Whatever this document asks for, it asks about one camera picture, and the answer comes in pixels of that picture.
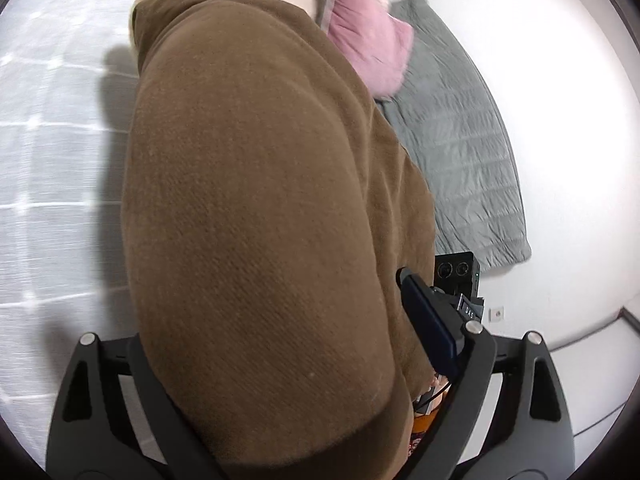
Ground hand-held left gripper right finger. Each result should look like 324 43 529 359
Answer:
396 266 576 480

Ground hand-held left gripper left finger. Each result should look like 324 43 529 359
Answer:
45 332 223 480

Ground brown coat with fur collar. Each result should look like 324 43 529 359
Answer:
121 0 441 480

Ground person's right hand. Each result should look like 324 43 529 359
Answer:
422 376 448 403

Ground grey quilted pad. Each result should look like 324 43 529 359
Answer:
377 0 532 275

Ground white baseboard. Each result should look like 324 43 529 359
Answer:
550 305 640 356

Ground grey checked blanket with fringe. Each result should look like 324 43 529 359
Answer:
0 0 176 466

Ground thin black cable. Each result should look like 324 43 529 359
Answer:
572 407 626 438

